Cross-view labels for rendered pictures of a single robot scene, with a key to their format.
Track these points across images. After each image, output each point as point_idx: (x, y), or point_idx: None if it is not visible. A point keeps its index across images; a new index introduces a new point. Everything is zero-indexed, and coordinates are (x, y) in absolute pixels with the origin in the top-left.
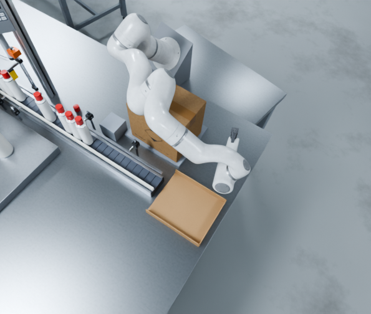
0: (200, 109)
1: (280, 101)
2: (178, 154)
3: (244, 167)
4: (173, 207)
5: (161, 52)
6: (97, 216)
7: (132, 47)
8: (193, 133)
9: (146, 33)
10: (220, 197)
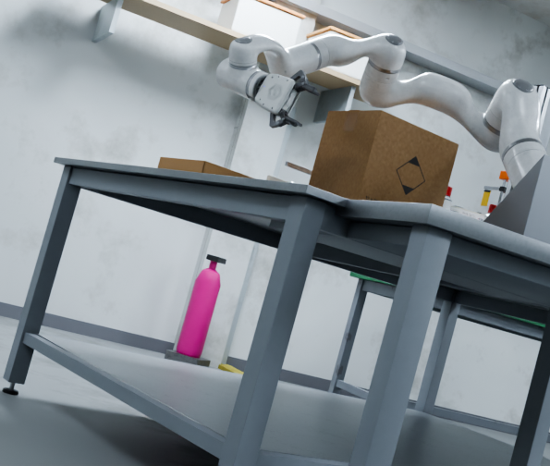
0: (367, 114)
1: (411, 219)
2: (312, 176)
3: (240, 37)
4: None
5: (515, 158)
6: None
7: (487, 113)
8: (344, 169)
9: (502, 92)
10: (214, 165)
